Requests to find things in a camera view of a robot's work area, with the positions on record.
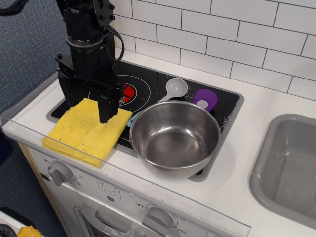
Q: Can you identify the left grey oven knob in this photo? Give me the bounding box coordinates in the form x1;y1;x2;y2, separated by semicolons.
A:
48;161;73;187

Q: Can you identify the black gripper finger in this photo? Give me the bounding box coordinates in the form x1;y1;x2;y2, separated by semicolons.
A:
98;95;121;123
58;72;95;107

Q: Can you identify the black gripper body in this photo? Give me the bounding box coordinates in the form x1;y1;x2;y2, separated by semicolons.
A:
55;40;123;100

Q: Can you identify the grey measuring spoon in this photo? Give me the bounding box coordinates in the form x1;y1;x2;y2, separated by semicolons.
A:
157;78;188;103

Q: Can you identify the yellow object bottom left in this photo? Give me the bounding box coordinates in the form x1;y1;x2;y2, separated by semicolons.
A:
17;226;42;237

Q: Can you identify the stainless steel pot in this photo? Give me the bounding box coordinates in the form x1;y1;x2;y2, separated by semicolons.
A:
129;101;221;179

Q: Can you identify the grey oven knob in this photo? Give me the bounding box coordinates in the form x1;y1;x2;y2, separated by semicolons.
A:
48;161;73;187
142;207;173;237

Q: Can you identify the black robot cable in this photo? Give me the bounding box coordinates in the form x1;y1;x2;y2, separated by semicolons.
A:
103;24;125;62

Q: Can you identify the purple toy eggplant slice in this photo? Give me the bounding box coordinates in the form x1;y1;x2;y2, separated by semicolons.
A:
193;89;218;112

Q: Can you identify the white toy oven front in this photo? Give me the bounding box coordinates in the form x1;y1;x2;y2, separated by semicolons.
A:
29;148;230;237

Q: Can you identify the grey toy sink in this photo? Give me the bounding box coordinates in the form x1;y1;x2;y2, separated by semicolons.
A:
250;114;316;229

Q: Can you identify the yellow folded cloth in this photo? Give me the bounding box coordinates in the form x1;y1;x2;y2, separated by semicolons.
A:
42;98;132;168

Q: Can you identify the light blue plastic handle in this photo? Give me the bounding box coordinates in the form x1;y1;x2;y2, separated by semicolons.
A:
127;111;141;127

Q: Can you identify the black toy stovetop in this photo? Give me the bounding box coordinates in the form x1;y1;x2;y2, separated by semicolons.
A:
46;62;244;182

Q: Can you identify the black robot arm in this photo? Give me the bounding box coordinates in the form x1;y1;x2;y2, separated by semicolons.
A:
55;0;123;123

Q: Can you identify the right grey oven knob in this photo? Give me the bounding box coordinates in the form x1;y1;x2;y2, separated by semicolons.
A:
142;207;173;237

